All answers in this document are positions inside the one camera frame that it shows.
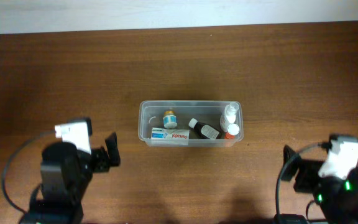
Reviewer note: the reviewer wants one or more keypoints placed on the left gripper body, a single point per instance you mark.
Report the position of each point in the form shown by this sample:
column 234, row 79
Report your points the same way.
column 103, row 159

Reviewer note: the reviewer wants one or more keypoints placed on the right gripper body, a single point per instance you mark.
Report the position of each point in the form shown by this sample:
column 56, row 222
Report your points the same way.
column 303, row 174

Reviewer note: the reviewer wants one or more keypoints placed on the white Panadol box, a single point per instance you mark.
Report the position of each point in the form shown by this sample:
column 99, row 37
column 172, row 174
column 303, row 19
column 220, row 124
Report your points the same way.
column 175, row 137

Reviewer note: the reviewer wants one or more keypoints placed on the small jar gold lid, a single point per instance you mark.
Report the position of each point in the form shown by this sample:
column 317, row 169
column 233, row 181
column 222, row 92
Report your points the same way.
column 169, row 120

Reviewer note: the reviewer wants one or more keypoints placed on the orange white tube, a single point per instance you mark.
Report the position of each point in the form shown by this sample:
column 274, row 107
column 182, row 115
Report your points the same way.
column 232, row 131

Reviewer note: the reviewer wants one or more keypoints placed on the white spray bottle clear cap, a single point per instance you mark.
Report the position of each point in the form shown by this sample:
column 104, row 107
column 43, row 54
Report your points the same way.
column 229, row 115

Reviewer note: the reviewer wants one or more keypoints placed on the clear plastic container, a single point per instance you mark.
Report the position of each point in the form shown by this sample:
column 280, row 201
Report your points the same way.
column 151, row 115

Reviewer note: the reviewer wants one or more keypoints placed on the dark brown syrup bottle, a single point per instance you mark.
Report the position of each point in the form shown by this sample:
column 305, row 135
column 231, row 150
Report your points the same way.
column 205, row 131

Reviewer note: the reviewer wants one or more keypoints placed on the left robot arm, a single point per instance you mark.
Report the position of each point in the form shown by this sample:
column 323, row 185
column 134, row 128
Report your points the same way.
column 66, row 173

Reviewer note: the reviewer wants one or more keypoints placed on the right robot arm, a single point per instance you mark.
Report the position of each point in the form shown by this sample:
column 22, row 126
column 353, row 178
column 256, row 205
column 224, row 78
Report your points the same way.
column 337, row 198

